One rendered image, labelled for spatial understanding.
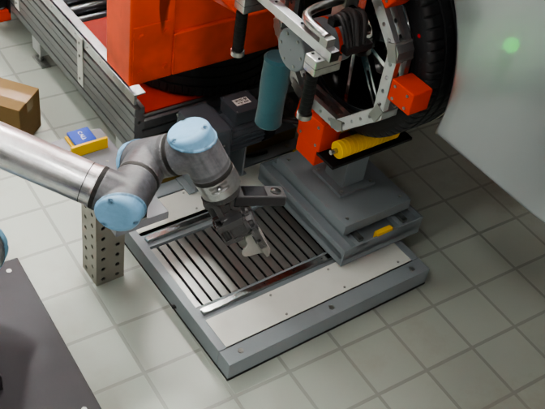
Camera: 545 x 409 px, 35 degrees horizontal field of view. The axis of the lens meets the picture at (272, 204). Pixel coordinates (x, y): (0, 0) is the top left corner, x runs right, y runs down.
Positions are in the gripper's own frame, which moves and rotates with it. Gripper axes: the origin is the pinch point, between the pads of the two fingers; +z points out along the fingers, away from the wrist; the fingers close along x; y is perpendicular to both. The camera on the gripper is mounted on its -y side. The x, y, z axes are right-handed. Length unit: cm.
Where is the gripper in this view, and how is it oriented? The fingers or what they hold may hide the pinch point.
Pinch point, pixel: (268, 250)
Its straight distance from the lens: 195.7
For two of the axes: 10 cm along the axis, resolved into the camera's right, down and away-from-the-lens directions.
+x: 2.2, 5.4, -8.1
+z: 3.9, 7.1, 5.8
